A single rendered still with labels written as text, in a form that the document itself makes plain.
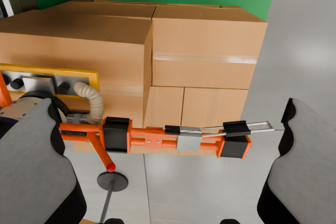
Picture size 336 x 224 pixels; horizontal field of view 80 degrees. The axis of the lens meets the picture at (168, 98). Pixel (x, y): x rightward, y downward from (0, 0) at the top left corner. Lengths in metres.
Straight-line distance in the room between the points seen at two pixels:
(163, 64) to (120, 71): 0.45
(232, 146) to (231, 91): 0.72
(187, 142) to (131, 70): 0.34
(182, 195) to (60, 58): 2.60
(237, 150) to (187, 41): 0.68
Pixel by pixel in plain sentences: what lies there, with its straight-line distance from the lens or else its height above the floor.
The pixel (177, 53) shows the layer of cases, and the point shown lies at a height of 0.54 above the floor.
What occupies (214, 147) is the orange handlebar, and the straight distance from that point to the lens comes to 0.65.
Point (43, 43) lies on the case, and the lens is 0.84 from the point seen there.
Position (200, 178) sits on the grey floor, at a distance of 2.79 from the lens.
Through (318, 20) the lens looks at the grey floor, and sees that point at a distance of 2.01.
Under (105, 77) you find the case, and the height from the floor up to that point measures 0.94.
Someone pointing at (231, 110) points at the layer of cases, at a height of 0.54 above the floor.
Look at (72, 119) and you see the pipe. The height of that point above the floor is 1.13.
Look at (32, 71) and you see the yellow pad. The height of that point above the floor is 1.07.
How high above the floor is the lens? 1.63
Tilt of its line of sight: 58 degrees down
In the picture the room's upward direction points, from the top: 179 degrees counter-clockwise
